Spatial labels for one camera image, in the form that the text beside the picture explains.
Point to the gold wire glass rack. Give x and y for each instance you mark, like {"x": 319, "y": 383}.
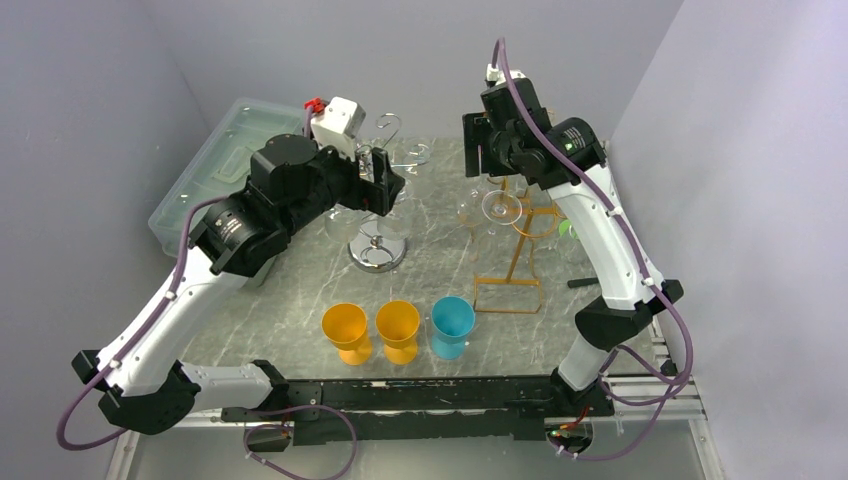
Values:
{"x": 505, "y": 280}

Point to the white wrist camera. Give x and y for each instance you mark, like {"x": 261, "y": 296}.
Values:
{"x": 334, "y": 123}
{"x": 495, "y": 76}

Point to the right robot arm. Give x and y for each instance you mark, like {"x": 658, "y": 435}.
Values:
{"x": 568, "y": 162}

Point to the blue plastic wine glass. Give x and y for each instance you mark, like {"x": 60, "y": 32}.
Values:
{"x": 453, "y": 319}

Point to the chrome wire glass rack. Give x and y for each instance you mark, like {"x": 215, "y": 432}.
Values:
{"x": 369, "y": 251}

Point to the orange plastic wine glass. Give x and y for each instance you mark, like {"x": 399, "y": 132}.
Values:
{"x": 397, "y": 324}
{"x": 345, "y": 326}

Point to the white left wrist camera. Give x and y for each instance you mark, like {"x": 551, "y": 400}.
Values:
{"x": 334, "y": 123}

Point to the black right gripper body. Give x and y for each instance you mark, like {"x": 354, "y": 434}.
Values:
{"x": 502, "y": 159}

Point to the green plastic wine glass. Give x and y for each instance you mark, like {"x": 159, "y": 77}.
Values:
{"x": 565, "y": 228}

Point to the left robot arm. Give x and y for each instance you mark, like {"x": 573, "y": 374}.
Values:
{"x": 144, "y": 385}

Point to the clear wine glass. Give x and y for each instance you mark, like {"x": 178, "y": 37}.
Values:
{"x": 571, "y": 251}
{"x": 501, "y": 209}
{"x": 469, "y": 207}

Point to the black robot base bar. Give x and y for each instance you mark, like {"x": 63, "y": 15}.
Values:
{"x": 521, "y": 407}

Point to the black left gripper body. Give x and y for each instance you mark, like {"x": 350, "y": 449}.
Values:
{"x": 345, "y": 185}

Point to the translucent green storage box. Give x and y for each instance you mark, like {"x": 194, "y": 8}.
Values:
{"x": 221, "y": 165}

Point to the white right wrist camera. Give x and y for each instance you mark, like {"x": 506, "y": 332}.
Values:
{"x": 495, "y": 76}

